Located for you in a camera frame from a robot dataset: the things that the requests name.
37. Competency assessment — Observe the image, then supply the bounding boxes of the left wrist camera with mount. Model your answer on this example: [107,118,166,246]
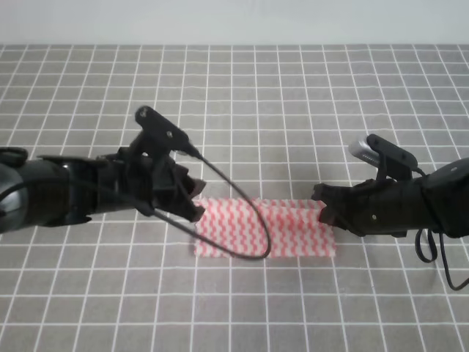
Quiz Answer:
[135,106,202,159]

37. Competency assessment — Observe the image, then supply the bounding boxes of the black right camera cable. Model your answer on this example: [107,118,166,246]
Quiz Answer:
[412,166,469,293]

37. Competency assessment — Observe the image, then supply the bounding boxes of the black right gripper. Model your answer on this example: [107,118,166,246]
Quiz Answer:
[311,180,425,237]

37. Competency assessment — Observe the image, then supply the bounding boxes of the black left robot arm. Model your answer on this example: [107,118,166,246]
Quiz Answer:
[1,147,206,233]

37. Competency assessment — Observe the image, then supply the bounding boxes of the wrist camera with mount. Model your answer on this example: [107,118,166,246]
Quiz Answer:
[348,133,418,181]
[135,106,202,159]

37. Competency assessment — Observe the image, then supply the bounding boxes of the pink white wavy striped towel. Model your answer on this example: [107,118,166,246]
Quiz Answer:
[196,198,336,258]

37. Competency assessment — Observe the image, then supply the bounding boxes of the grey checked tablecloth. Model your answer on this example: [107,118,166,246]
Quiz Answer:
[1,45,468,351]

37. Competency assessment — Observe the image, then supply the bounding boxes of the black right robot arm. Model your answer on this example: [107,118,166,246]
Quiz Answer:
[311,158,468,238]

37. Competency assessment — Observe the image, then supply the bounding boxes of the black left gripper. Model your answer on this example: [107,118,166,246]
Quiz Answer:
[97,147,206,222]

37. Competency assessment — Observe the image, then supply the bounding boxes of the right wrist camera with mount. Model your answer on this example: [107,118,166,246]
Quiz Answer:
[348,133,418,181]

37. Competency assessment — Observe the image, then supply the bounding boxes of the black camera cable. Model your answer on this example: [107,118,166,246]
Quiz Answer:
[412,166,469,293]
[0,146,273,261]

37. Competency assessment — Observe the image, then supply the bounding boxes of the black left camera cable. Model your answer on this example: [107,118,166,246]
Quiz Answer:
[0,146,273,261]

